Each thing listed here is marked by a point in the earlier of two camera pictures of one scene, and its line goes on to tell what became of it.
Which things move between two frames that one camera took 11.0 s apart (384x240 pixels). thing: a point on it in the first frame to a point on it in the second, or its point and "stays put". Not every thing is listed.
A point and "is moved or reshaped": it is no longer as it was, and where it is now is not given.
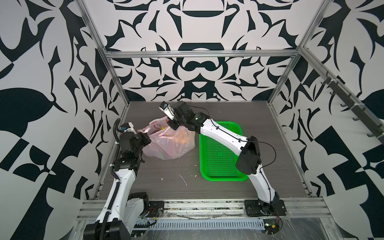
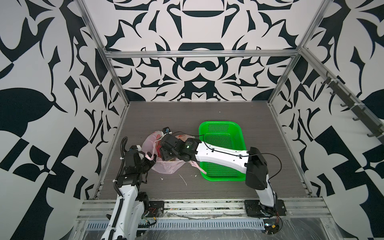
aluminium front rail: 297,209 stays put
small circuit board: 271,225 stays put
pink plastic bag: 166,143 is moved or reshaped
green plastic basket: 217,159 stays put
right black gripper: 174,125 to 164,156
